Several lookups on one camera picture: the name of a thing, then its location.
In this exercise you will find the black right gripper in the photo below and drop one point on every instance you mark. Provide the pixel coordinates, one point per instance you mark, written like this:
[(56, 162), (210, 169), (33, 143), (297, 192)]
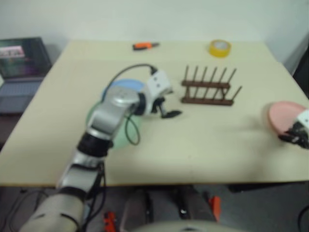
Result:
[(301, 136)]

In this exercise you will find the small red black tool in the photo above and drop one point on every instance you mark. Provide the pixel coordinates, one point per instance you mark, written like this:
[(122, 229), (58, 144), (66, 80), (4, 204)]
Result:
[(109, 221)]

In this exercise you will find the yellow tape roll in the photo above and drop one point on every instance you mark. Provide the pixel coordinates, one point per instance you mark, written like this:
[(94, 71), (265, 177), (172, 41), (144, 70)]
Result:
[(217, 53)]

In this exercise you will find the orange red clamp tool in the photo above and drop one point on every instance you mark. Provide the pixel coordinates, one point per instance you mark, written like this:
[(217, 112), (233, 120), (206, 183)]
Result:
[(215, 207)]

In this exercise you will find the orange utility knife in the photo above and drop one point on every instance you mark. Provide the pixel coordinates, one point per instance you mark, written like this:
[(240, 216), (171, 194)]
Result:
[(142, 45)]

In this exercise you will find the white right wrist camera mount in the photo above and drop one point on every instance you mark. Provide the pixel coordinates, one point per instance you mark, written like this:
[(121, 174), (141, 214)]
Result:
[(304, 118)]

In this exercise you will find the brown wooden dish rack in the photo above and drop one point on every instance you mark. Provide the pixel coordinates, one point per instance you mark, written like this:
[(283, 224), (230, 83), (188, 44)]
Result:
[(205, 84)]

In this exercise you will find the green plate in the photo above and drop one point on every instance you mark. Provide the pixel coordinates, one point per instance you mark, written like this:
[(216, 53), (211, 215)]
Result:
[(120, 138)]

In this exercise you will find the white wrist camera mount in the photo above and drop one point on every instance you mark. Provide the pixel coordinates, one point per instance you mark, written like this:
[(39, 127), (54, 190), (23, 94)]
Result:
[(304, 118), (158, 83)]

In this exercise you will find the pink plate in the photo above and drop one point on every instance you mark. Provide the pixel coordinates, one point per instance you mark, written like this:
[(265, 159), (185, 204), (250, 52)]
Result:
[(282, 116)]

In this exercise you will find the beige robot torso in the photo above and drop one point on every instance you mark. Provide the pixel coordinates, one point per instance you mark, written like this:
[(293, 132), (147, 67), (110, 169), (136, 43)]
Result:
[(183, 227)]

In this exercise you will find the grey open laptop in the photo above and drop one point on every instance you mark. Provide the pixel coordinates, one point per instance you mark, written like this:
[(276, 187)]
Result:
[(21, 60)]

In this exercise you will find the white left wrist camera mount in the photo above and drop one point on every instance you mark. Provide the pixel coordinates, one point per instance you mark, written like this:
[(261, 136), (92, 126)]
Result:
[(158, 83)]

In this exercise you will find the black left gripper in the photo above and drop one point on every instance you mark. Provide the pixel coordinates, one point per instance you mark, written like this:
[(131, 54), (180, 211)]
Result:
[(158, 104)]

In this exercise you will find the blue plate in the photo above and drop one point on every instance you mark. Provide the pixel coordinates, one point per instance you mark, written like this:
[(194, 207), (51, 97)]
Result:
[(128, 84)]

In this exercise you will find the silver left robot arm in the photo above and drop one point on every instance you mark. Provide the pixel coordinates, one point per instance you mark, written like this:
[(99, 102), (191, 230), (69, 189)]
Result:
[(113, 104)]

